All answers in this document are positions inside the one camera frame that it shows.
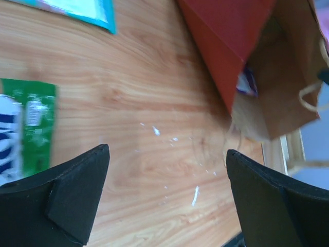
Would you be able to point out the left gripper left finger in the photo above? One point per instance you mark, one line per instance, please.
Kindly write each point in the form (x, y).
(56, 207)

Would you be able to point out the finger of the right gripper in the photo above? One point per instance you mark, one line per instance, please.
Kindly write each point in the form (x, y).
(323, 75)

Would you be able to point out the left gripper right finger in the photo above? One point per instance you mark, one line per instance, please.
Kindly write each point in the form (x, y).
(275, 209)

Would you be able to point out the red brown paper bag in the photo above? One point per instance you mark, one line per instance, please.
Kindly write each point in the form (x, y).
(283, 45)

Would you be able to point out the teal snack packet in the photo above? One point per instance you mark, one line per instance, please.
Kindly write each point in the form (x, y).
(97, 12)

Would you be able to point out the wooden clothes rack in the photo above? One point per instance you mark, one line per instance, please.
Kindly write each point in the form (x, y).
(285, 154)

